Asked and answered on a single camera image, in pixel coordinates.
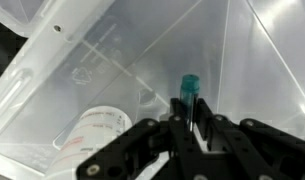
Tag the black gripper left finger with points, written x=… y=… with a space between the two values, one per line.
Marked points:
x=152 y=153

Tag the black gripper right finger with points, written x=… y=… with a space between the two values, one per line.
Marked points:
x=252 y=153

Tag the teal capped marker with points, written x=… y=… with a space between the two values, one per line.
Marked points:
x=189 y=90

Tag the clear plastic storage box lid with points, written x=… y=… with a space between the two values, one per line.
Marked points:
x=242 y=50

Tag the clear plastic measuring cup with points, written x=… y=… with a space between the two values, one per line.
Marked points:
x=92 y=133

